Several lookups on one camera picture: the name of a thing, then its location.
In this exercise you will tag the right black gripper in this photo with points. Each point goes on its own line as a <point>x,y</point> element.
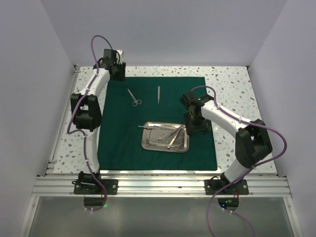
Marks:
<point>205,126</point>

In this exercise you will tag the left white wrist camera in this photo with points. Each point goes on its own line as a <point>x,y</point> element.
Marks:
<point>119,56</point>

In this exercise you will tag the steel scalpel handle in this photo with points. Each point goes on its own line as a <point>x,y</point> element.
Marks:
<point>149,127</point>

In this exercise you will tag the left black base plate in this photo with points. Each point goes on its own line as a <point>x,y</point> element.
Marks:
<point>111,186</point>

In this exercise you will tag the dark green surgical cloth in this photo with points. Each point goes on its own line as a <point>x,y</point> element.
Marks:
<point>120,137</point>

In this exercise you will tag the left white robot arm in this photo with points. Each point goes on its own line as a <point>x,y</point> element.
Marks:
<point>87,117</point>

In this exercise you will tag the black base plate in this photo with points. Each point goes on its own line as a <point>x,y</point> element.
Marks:
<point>111,186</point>
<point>222,187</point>

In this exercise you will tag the steel forceps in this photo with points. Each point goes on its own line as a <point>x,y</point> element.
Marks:
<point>173,134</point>

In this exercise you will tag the steel surgical scissors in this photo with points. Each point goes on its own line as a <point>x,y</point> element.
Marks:
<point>135,102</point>

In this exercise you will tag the pointed steel tweezers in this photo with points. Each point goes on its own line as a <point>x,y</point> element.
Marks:
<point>174,138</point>

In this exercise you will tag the steel instrument tray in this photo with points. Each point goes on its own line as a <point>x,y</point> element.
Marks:
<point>180,145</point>

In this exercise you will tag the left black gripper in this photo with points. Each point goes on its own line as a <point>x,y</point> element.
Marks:
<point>122,76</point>

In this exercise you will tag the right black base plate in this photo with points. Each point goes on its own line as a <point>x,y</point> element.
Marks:
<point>222,187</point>

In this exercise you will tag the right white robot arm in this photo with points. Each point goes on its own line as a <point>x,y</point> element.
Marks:
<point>252,142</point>

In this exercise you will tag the aluminium mounting rail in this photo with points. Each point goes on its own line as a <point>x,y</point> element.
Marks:
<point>165,186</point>

